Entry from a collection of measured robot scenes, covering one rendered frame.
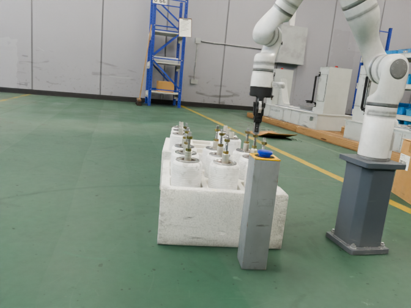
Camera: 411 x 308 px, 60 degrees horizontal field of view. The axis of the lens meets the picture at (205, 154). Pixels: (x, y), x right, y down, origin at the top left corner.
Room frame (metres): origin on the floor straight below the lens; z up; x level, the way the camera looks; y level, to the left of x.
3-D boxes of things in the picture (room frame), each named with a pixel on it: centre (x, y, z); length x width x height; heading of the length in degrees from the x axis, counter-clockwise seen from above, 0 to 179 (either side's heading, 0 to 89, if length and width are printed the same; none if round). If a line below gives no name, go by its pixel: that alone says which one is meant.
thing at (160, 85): (6.89, 0.88, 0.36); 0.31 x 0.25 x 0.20; 105
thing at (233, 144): (1.65, -0.11, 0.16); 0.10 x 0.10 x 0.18
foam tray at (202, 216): (1.22, -0.05, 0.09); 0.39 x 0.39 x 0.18; 7
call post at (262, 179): (0.94, -0.16, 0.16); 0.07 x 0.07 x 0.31; 7
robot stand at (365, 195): (1.14, -0.54, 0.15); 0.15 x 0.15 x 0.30; 15
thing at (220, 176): (1.10, -0.06, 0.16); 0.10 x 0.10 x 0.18
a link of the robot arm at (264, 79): (1.23, -0.19, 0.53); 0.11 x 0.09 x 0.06; 87
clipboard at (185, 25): (6.61, 0.56, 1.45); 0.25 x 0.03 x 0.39; 105
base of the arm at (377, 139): (1.14, -0.54, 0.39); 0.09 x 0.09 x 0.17; 15
